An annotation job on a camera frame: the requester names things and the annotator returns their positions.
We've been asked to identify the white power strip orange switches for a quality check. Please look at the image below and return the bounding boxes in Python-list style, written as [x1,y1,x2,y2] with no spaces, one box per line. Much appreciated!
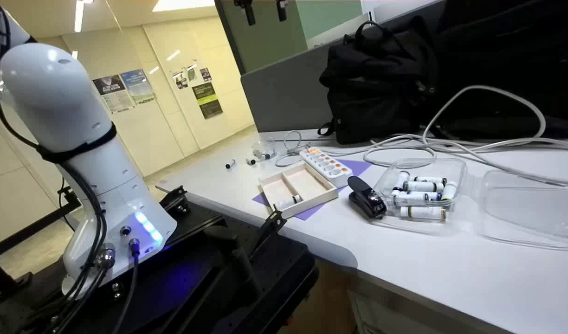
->
[299,147,354,183]

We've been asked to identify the thick white cable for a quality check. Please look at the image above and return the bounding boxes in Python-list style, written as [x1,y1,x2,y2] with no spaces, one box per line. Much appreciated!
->
[419,84,549,149]

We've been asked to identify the blue wall poster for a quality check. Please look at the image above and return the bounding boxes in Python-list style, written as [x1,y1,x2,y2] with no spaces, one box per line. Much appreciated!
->
[121,67,158,106]

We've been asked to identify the wooden divided tray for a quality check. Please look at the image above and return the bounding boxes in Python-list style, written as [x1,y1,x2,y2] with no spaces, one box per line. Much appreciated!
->
[256,162,340,220]

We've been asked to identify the thin white cable coil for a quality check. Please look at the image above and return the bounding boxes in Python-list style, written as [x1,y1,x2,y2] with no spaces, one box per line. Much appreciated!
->
[273,131,568,190]

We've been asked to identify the black metal stand frame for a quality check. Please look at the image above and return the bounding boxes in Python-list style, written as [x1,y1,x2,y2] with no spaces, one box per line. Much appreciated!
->
[0,184,83,301]

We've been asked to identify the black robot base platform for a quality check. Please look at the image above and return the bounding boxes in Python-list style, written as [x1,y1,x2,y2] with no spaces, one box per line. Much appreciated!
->
[0,196,321,334]

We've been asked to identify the grey desk partition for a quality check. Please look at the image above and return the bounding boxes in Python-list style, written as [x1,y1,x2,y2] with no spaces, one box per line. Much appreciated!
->
[241,0,447,134]

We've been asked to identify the small wall notice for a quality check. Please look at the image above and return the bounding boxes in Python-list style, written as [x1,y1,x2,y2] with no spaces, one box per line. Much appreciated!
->
[171,71,191,92]

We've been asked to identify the dark green wall poster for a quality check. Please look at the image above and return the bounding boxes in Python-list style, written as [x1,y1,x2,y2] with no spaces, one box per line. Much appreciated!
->
[191,80,225,121]

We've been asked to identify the clear plastic lid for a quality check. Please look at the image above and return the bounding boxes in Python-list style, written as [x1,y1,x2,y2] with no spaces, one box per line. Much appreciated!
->
[477,168,568,251]

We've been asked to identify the purple mat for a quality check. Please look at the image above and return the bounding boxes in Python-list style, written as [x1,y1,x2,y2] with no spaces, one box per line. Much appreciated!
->
[252,158,373,223]

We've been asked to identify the black table clamp mount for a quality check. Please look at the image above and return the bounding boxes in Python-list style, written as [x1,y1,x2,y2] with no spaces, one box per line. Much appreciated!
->
[158,184,191,220]
[249,205,289,249]

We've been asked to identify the clear plastic container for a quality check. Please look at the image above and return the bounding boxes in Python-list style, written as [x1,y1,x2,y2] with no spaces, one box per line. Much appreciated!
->
[373,157,470,236]

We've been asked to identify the black backpack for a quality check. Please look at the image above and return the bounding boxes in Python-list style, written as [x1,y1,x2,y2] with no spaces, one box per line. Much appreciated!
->
[315,21,445,147]

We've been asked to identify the black stapler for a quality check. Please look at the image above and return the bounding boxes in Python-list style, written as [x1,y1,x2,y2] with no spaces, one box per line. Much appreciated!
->
[345,175,388,222]

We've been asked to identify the ceiling light strip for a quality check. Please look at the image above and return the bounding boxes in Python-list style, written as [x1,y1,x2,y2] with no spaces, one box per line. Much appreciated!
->
[72,0,87,36]

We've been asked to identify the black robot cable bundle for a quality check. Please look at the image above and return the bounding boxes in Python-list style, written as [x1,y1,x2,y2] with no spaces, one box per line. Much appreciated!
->
[0,73,145,334]

